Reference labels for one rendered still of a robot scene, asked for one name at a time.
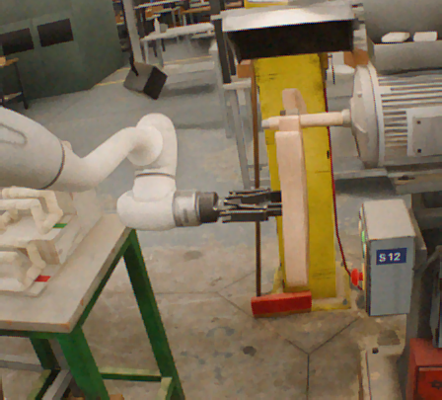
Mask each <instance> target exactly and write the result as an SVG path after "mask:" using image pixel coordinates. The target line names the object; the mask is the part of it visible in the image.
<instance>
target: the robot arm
mask: <svg viewBox="0 0 442 400"><path fill-rule="evenodd" d="M177 142H178V141H177V140H176V133H175V130H174V128H173V124H172V122H171V121H170V120H169V119H168V118H167V117H166V116H164V115H161V114H148V115H146V116H144V117H143V119H142V120H141V121H140V122H139V124H138V126H137V127H128V128H125V129H122V130H121V131H119V132H118V133H116V134H115V135H113V136H112V137H110V138H109V139H108V140H106V141H105V142H104V143H102V144H101V145H100V146H98V148H97V149H96V150H94V151H93V152H91V154H90V155H88V156H87V157H85V158H79V157H78V156H77V155H75V154H74V153H73V152H72V151H71V150H70V149H69V148H68V147H67V146H66V145H65V144H64V143H63V142H62V141H61V140H60V139H59V138H58V137H57V136H55V135H54V134H52V133H51V132H49V130H48V129H46V128H45V127H44V126H42V125H41V124H40V123H36V122H34V121H32V120H30V119H28V118H26V117H25V116H22V115H20V114H19V113H16V112H12V111H10V110H7V109H5V108H1V107H0V188H10V187H12V186H17V187H23V189H30V190H35V191H56V192H67V193H80V192H86V191H88V190H90V189H92V188H94V187H95V186H97V185H98V184H100V183H101V182H102V181H104V180H105V179H106V178H107V177H108V176H109V175H110V174H111V173H112V171H113V170H114V169H115V168H116V167H117V165H118V164H119V163H120V162H121V161H122V160H123V159H124V158H125V157H127V159H128V160H129V162H130V164H131V167H132V168H133V169H134V185H133V188H132V191H130V192H127V193H125V194H124V195H122V196H121V197H120V198H119V199H118V200H117V203H116V211H117V215H118V217H119V220H120V221H121V223H122V224H123V225H125V226H128V227H131V228H135V229H137V230H142V231H163V230H169V229H171V228H175V227H187V226H200V225H201V223H213V222H217V221H218V219H219V217H222V223H229V222H264V221H269V217H270V216H282V201H281V196H282V191H270V188H265V189H254V190H243V191H229V195H228V196H224V197H218V196H217V193H216V192H200V191H199V190H185V191H182V190H179V191H176V184H175V174H176V167H177ZM267 201H271V203H274V204H268V205H267V206H257V205H253V204H258V203H263V202H267Z"/></svg>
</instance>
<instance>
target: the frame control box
mask: <svg viewBox="0 0 442 400"><path fill-rule="evenodd" d="M360 208H362V222H361V220H360V224H361V228H360V238H361V248H362V245H364V250H363V252H364V259H362V253H361V266H362V274H363V281H362V285H363V289H362V290H363V293H364V299H365V303H364V305H365V309H366V313H367V312H368V317H369V316H385V315H400V314H410V313H411V311H412V301H413V283H414V280H415V279H416V277H418V276H419V275H420V274H421V273H422V272H423V271H424V270H425V269H426V268H427V267H428V266H429V265H430V264H431V263H432V262H434V261H435V260H436V259H437V257H439V256H440V255H441V254H442V246H440V247H439V248H438V249H436V250H435V251H434V252H432V254H431V255H430V256H429V257H427V258H426V263H424V264H420V265H419V266H418V267H417V268H416V269H414V264H415V240H416V235H415V233H414V230H413V228H412V223H411V220H410V218H409V215H408V213H407V208H406V206H405V203H404V201H403V200H377V201H365V202H363V203H362V206H360ZM364 229H365V233H366V244H364V242H363V241H362V232H363V230H364Z"/></svg>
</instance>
